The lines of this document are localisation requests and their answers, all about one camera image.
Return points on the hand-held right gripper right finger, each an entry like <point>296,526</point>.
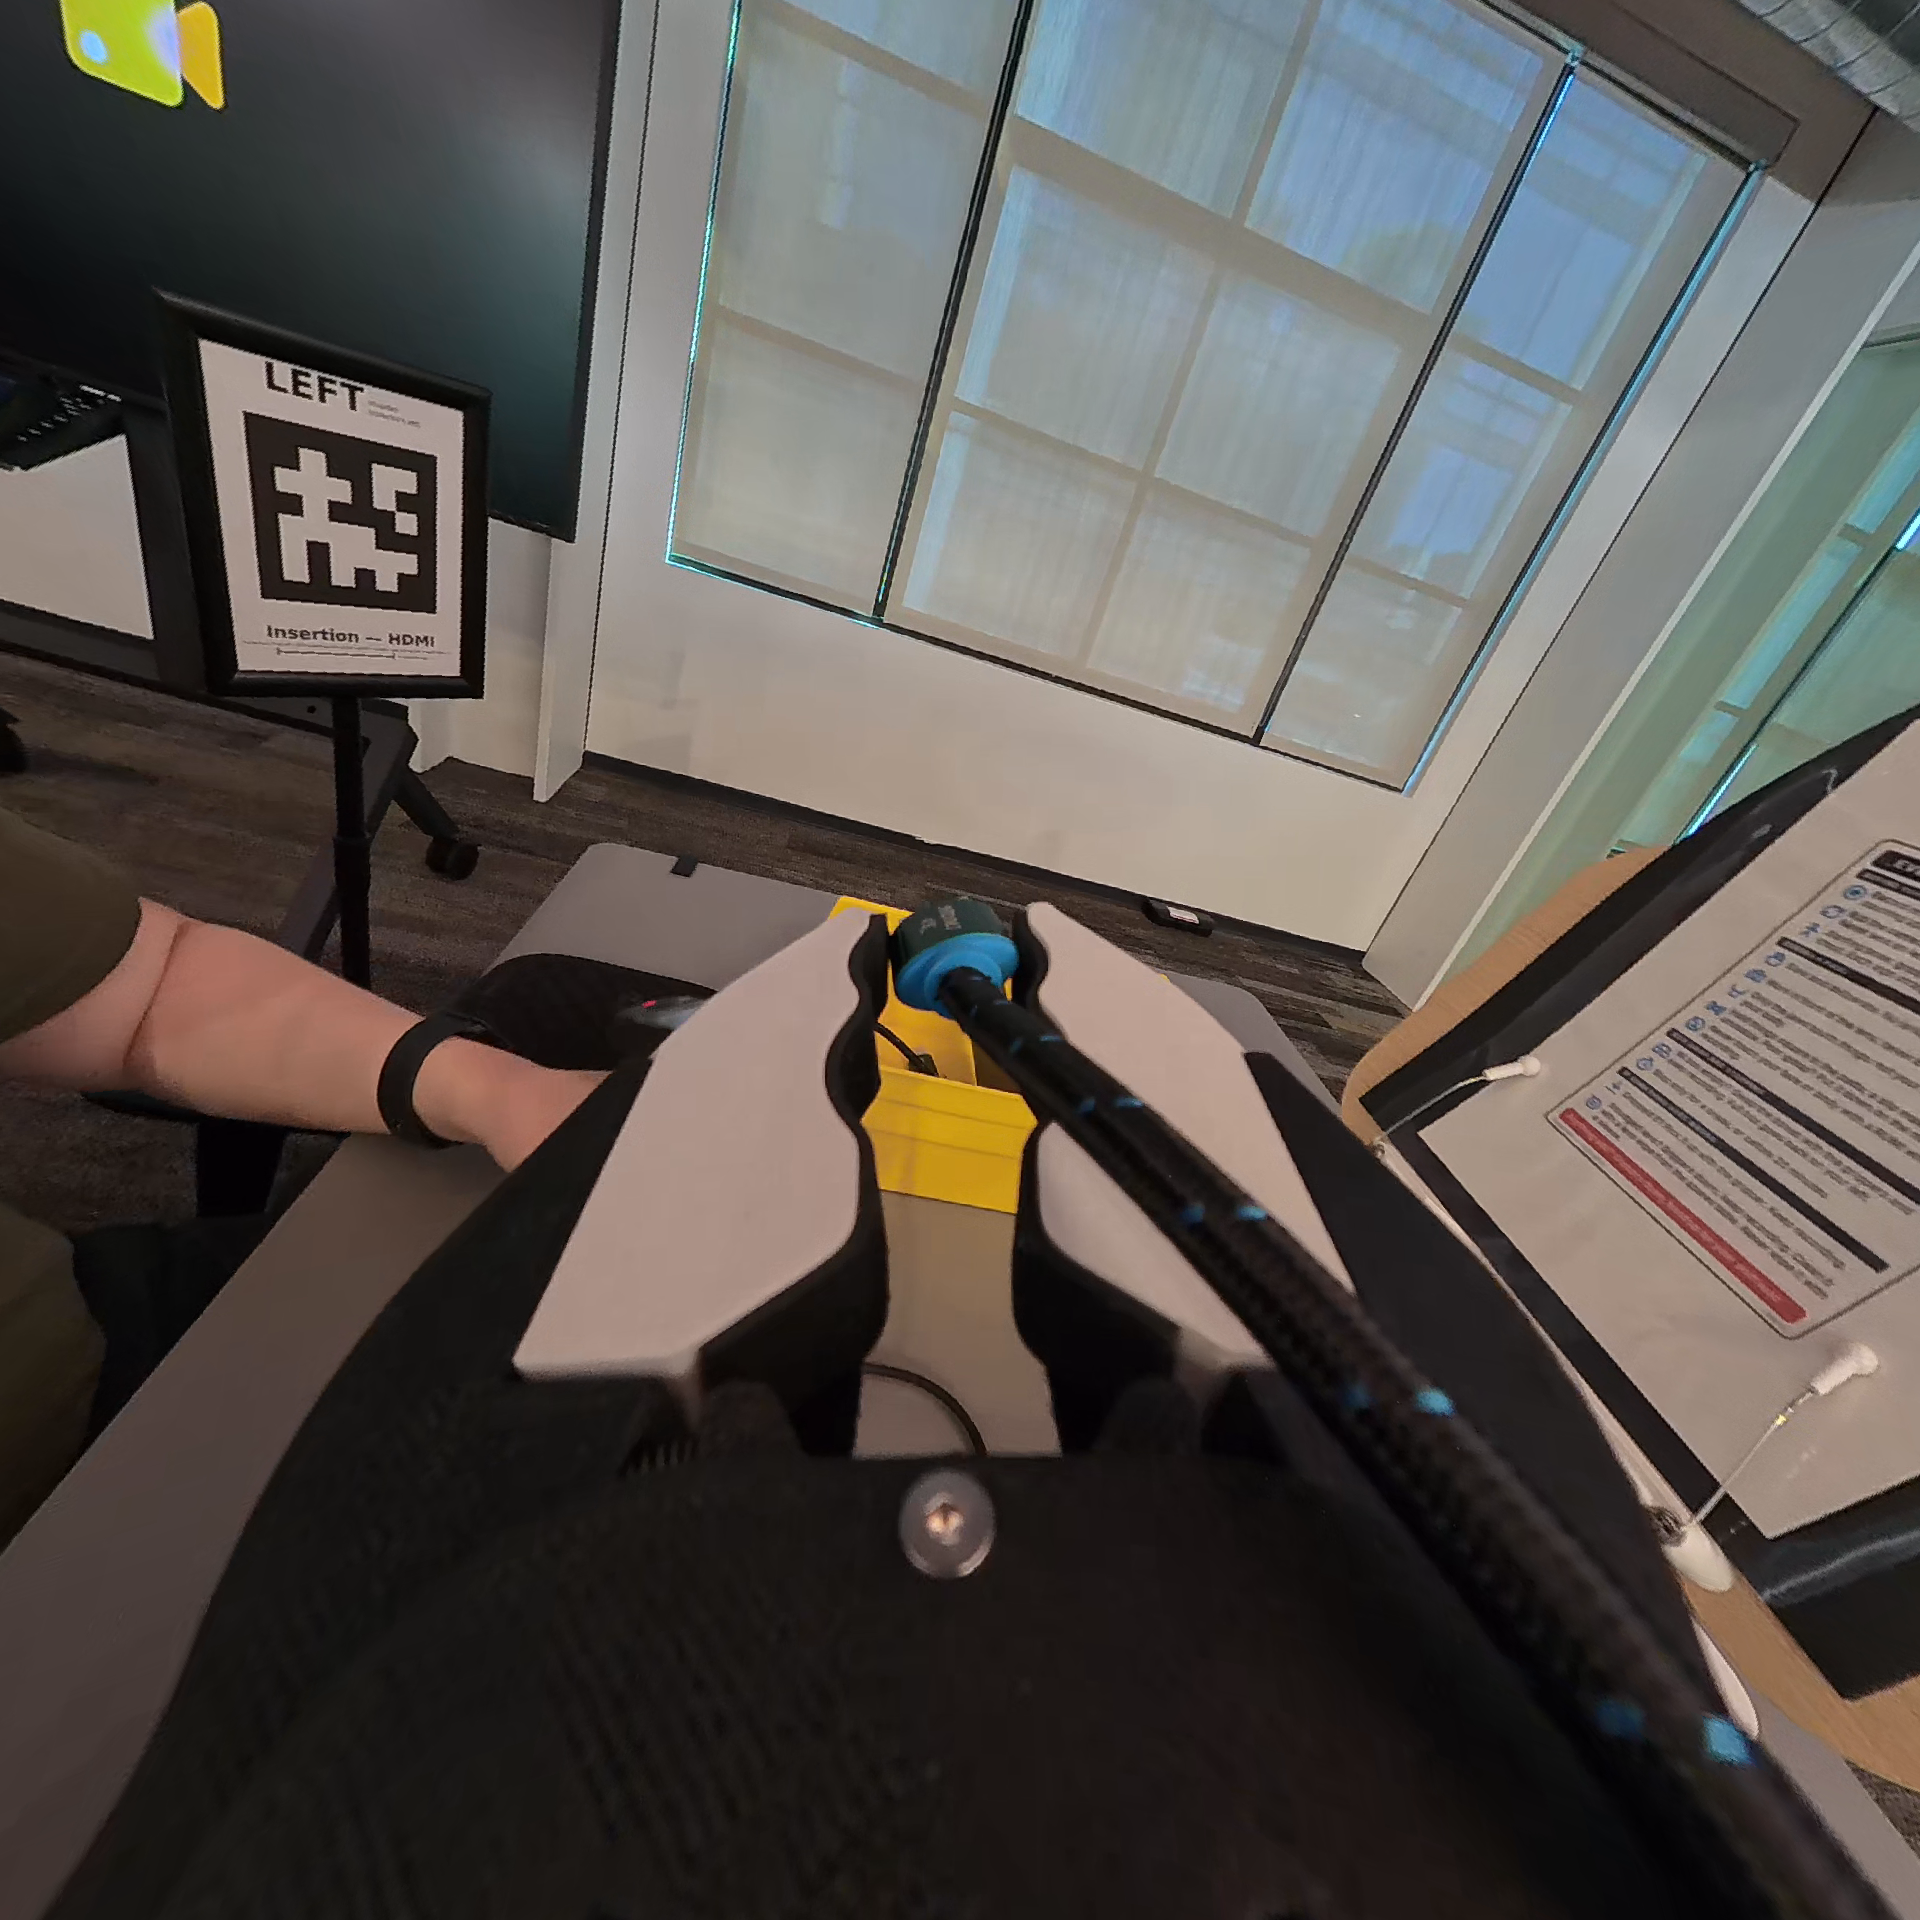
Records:
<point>1171,1034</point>

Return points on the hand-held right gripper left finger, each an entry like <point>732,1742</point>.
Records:
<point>721,1170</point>

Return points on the yellow plastic bin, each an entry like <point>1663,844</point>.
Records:
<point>944,1148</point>

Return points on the person's left forearm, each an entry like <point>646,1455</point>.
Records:
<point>225,1020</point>

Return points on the person's left hand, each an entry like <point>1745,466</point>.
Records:
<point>524,1103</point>

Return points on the small black floor box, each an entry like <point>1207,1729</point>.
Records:
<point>1178,916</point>

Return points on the black wristband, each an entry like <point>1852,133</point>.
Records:
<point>403,1089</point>

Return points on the laminated instruction sheet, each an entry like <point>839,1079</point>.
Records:
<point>1724,1111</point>

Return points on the large gridded window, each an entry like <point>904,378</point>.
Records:
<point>1200,374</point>

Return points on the person's olive clothing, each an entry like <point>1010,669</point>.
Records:
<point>45,930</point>

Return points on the framed marker sign on stand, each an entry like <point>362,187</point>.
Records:
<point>345,510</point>

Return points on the large black wall screen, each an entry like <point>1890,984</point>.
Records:
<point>375,181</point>

